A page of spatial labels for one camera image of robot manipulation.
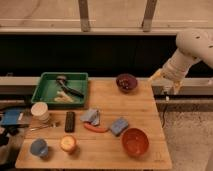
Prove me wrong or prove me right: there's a blue box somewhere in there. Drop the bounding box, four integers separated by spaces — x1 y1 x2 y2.
0 109 29 126

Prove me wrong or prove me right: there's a black handled utensil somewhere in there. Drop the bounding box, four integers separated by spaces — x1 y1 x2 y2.
56 75 84 98

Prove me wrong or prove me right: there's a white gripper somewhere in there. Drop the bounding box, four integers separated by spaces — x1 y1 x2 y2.
148 60 185 94

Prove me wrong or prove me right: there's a blue sponge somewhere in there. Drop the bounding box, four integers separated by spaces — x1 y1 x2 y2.
110 118 129 136

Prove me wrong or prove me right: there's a green plastic tray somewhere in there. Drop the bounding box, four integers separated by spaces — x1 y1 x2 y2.
31 72 88 109

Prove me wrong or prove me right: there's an orange carrot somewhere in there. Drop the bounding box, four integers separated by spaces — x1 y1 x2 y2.
83 122 108 133

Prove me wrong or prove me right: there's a black remote control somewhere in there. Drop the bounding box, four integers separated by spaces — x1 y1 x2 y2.
65 112 75 133

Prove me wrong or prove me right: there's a blue crumpled cloth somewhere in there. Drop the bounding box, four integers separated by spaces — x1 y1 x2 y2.
80 108 100 126

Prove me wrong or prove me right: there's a dark purple bowl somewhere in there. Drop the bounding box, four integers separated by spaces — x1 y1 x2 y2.
116 73 138 93

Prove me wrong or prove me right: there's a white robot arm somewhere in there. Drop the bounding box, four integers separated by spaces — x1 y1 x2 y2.
149 28 213 94

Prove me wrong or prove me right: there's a pale food piece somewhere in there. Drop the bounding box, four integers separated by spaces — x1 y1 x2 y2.
54 91 73 103

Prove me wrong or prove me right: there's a yellow orange cup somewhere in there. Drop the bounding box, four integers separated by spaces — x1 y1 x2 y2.
60 135 76 154

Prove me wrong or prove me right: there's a white paper cup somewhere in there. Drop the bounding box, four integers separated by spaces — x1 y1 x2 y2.
31 102 50 123

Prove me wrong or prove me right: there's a blue cup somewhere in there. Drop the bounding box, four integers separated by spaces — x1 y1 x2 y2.
30 138 48 157

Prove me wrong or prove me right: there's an orange bowl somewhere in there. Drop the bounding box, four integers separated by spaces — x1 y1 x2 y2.
121 128 149 157

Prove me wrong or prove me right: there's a metal fork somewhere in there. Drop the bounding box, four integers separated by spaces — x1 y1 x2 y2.
30 122 60 131

